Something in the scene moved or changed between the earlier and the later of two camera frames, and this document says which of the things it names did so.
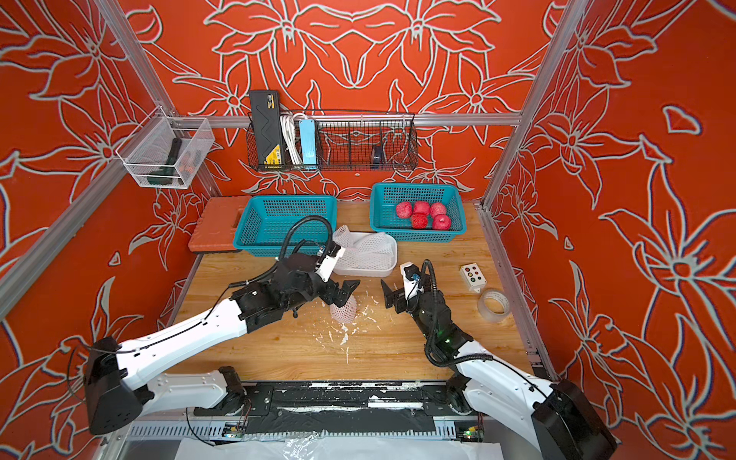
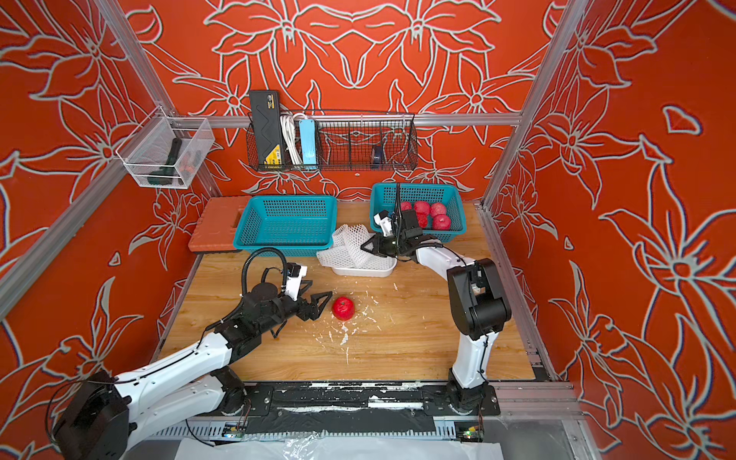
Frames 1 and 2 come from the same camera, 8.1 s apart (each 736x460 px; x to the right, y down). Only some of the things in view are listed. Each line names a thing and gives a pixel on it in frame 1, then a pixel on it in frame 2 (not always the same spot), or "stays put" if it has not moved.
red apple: x=441 y=221 stays put
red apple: x=437 y=208 stays put
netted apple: x=419 y=220 stays put
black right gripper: x=391 y=298 to x=379 y=244
